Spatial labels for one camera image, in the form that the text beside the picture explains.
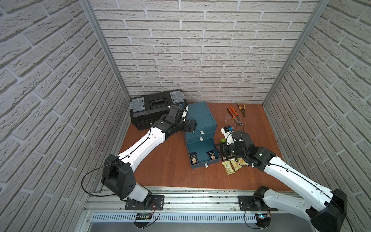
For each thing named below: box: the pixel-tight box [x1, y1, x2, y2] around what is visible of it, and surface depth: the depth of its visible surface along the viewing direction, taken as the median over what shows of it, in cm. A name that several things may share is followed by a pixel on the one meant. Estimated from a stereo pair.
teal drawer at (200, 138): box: [186, 133, 215, 145], surface depth 89 cm
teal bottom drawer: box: [186, 137, 221, 169], surface depth 91 cm
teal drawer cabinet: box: [185, 101, 220, 159], surface depth 87 cm
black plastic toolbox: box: [129, 89, 186, 131], surface depth 97 cm
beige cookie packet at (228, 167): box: [221, 160, 236, 176], surface depth 87 cm
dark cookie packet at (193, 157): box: [189, 151, 200, 165], surface depth 90 cm
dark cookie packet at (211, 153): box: [206, 149, 216, 160], surface depth 91 cm
